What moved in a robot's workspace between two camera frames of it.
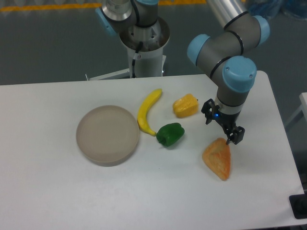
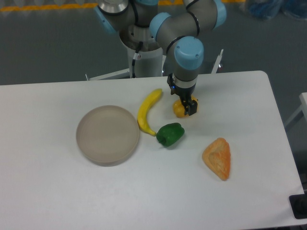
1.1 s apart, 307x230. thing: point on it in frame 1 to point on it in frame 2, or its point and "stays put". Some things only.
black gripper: (228, 120) to (190, 106)
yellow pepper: (186, 106) stays put
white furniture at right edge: (303, 98) stays put
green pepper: (169, 134) stays put
